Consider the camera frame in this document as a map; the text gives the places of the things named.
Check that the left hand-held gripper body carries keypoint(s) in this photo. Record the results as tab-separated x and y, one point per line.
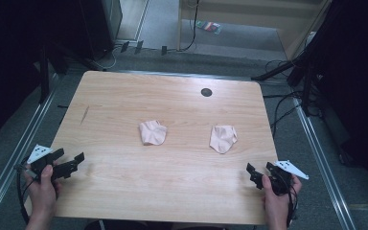
38	153

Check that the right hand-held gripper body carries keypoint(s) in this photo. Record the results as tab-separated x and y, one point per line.
282	182

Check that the pink cloth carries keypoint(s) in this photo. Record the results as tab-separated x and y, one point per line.
222	139
153	132

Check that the person's right hand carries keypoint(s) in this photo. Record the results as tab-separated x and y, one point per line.
276	206

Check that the person's left hand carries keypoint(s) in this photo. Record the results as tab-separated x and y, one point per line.
43	198

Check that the black tripod stand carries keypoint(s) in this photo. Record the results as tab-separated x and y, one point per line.
303	73

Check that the black round table grommet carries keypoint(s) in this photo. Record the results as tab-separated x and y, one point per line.
206	92

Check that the dark cabinet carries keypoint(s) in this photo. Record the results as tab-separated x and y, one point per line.
100	22

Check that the colourful striped packet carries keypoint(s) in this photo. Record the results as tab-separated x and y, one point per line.
209	27

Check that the aluminium floor rail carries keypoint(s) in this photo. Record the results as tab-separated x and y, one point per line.
16	156
324	163

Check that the light wooden shelf frame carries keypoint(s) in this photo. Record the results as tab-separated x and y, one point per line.
295	38

